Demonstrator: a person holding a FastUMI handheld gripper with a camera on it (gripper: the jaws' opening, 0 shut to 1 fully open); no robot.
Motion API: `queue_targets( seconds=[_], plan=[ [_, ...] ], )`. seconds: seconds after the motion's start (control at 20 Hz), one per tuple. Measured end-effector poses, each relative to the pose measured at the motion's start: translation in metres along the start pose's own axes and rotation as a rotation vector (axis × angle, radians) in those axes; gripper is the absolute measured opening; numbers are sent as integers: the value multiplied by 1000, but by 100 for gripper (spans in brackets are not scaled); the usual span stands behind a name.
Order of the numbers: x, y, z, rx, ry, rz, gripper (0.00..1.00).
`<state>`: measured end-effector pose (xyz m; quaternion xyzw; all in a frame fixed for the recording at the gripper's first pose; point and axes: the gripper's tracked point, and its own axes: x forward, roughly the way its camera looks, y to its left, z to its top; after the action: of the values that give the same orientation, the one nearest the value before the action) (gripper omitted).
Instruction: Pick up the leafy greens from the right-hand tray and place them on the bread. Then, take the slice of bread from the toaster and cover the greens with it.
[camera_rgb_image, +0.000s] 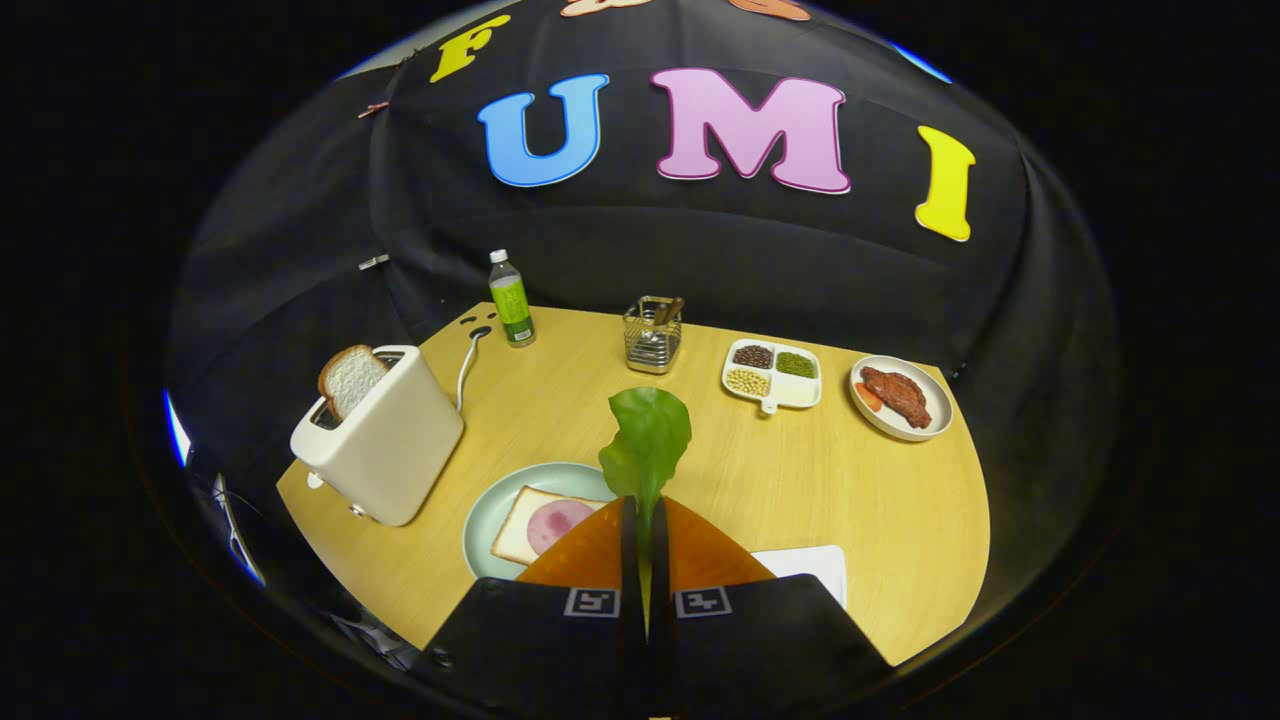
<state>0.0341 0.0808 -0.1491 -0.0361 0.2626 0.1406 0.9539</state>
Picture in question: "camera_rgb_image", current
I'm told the metal wire utensil holder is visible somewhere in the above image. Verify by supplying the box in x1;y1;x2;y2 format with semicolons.
623;295;686;376

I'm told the green lettuce leaf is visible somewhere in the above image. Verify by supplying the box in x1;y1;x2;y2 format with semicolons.
598;387;693;641

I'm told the plain bread slice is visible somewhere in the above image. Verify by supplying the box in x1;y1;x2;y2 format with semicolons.
318;344;391;421

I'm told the pink ham slice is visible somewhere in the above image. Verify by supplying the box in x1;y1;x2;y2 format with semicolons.
526;499;598;556

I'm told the green label drink bottle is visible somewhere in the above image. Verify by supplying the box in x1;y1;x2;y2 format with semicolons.
488;249;537;348

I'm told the white toaster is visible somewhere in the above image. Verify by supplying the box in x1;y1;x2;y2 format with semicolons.
290;345;466;528

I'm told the white toaster cable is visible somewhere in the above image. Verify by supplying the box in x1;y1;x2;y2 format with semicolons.
456;325;493;413

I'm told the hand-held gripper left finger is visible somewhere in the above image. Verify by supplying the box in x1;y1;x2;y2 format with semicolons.
415;495;641;701

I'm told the bread slice under ham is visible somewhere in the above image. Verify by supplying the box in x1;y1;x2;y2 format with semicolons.
490;485;611;567

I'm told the pale green plate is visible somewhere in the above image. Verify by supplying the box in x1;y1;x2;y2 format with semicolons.
462;462;619;581

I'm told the brown steak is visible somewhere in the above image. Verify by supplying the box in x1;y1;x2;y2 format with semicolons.
861;366;933;429

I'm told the round white plate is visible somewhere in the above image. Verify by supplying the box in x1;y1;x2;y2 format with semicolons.
849;355;954;442

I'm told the white divided dish with beans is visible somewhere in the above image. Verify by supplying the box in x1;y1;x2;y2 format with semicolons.
721;338;823;415

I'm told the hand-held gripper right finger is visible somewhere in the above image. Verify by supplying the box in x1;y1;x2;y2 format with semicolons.
648;495;896;706

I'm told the black backdrop cloth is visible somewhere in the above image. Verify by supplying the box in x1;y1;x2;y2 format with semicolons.
165;0;1121;601

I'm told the white square plate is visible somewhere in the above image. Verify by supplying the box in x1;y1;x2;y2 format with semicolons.
750;545;849;611

